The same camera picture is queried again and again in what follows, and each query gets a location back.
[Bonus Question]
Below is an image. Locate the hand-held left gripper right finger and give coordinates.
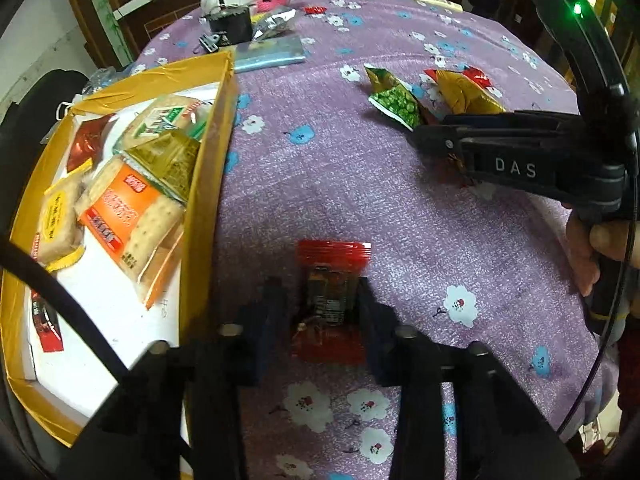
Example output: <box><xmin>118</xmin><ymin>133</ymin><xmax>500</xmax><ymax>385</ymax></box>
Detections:
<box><xmin>356</xmin><ymin>276</ymin><xmax>581</xmax><ymax>480</ymax></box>

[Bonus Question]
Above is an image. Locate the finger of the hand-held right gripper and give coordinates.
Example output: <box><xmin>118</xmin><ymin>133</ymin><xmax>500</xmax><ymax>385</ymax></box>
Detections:
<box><xmin>440</xmin><ymin>111</ymin><xmax>586</xmax><ymax>135</ymax></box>
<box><xmin>412</xmin><ymin>124</ymin><xmax>603</xmax><ymax>173</ymax></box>

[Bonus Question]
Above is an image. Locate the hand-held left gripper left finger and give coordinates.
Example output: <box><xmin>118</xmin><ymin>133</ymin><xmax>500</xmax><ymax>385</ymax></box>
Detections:
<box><xmin>60</xmin><ymin>276</ymin><xmax>291</xmax><ymax>480</ymax></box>

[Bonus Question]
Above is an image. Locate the yellow cheese cracker packet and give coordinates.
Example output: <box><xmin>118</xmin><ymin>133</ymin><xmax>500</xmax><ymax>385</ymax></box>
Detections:
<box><xmin>434</xmin><ymin>69</ymin><xmax>507</xmax><ymax>116</ymax></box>

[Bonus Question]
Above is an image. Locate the green pea snack packet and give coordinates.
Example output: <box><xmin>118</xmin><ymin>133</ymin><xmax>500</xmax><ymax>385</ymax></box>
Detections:
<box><xmin>364</xmin><ymin>64</ymin><xmax>426</xmax><ymax>132</ymax></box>

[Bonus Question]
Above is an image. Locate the yellow cardboard box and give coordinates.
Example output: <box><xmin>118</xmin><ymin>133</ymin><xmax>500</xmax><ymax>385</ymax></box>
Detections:
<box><xmin>0</xmin><ymin>50</ymin><xmax>239</xmax><ymax>449</ymax></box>

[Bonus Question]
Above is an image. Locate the orange cracker packet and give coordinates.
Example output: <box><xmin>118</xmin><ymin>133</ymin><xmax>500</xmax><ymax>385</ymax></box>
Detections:
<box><xmin>75</xmin><ymin>155</ymin><xmax>186</xmax><ymax>311</ymax></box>

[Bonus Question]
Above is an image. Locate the gold green snack packet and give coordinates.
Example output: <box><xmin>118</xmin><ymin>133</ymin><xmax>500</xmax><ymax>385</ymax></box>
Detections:
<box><xmin>124</xmin><ymin>129</ymin><xmax>202</xmax><ymax>204</ymax></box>

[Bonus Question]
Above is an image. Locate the yellow square cracker packet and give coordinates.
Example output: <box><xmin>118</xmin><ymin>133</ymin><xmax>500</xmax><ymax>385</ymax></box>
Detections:
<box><xmin>30</xmin><ymin>172</ymin><xmax>87</xmax><ymax>274</ymax></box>

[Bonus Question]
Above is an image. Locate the green round cracker packet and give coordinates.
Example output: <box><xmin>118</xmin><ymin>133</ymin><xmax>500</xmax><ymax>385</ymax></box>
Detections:
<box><xmin>112</xmin><ymin>94</ymin><xmax>214</xmax><ymax>156</ymax></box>

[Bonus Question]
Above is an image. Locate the person's right hand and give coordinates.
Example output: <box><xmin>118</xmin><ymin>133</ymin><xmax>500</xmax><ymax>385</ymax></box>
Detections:
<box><xmin>565</xmin><ymin>208</ymin><xmax>634</xmax><ymax>298</ymax></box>

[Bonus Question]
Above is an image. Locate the purple floral tablecloth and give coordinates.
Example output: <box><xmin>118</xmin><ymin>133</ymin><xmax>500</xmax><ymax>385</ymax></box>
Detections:
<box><xmin>127</xmin><ymin>0</ymin><xmax>622</xmax><ymax>480</ymax></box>

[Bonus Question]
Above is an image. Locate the yellow card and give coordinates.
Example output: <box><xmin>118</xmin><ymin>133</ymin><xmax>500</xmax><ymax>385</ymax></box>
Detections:
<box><xmin>410</xmin><ymin>0</ymin><xmax>464</xmax><ymax>12</ymax></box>

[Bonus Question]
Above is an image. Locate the blue yellow flat packet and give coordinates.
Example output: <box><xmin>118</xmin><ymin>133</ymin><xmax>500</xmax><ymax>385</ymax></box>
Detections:
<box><xmin>232</xmin><ymin>36</ymin><xmax>307</xmax><ymax>72</ymax></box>

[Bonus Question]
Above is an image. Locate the silver foil packet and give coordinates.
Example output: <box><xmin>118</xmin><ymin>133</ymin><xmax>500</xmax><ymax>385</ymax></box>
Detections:
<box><xmin>250</xmin><ymin>7</ymin><xmax>297</xmax><ymax>41</ymax></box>

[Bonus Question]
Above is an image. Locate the black pot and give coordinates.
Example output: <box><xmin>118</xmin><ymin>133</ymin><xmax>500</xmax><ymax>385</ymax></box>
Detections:
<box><xmin>207</xmin><ymin>4</ymin><xmax>254</xmax><ymax>44</ymax></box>

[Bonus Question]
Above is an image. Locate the dark red foil snack packet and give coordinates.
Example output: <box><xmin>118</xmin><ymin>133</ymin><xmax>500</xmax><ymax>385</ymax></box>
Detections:
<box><xmin>65</xmin><ymin>114</ymin><xmax>116</xmax><ymax>174</ymax></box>

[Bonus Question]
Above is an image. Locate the wooden cabinet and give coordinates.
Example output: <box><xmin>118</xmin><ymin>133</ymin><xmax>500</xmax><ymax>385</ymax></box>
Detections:
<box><xmin>60</xmin><ymin>0</ymin><xmax>382</xmax><ymax>67</ymax></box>

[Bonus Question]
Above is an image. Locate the black leather chair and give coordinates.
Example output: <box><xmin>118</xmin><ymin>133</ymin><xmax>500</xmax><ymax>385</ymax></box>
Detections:
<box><xmin>0</xmin><ymin>67</ymin><xmax>92</xmax><ymax>163</ymax></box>

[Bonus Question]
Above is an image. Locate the thick black cable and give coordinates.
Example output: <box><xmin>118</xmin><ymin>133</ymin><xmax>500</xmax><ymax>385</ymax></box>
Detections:
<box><xmin>0</xmin><ymin>232</ymin><xmax>133</xmax><ymax>383</ymax></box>

